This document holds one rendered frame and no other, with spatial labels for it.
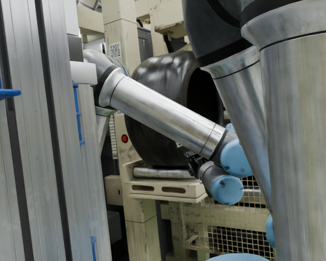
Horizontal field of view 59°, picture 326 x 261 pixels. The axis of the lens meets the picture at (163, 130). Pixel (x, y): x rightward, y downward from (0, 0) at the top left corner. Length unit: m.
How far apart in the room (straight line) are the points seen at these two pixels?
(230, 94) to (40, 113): 0.23
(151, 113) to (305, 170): 0.39
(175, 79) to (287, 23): 0.93
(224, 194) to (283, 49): 0.50
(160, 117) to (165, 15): 1.17
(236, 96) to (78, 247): 0.27
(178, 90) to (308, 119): 0.92
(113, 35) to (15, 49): 1.23
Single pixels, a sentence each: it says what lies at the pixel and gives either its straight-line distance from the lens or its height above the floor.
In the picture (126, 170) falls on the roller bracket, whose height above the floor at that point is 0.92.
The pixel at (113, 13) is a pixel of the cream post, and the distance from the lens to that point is 1.58.
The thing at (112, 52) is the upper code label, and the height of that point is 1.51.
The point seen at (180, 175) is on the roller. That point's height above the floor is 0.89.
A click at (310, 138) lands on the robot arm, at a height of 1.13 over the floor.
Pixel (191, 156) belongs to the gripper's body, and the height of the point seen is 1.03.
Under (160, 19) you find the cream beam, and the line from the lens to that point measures 1.72.
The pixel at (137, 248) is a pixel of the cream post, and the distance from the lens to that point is 1.64.
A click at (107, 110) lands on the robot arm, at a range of 0.76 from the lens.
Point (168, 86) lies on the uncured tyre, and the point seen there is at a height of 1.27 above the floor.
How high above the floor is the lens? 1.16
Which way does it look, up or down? 3 degrees down
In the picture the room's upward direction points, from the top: 6 degrees counter-clockwise
